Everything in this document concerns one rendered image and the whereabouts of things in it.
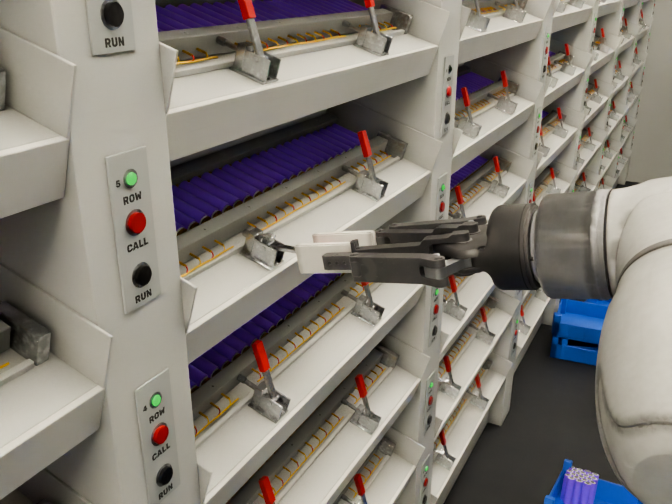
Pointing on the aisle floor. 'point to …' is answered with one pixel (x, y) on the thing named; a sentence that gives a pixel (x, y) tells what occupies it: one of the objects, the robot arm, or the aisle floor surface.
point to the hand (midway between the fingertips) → (336, 252)
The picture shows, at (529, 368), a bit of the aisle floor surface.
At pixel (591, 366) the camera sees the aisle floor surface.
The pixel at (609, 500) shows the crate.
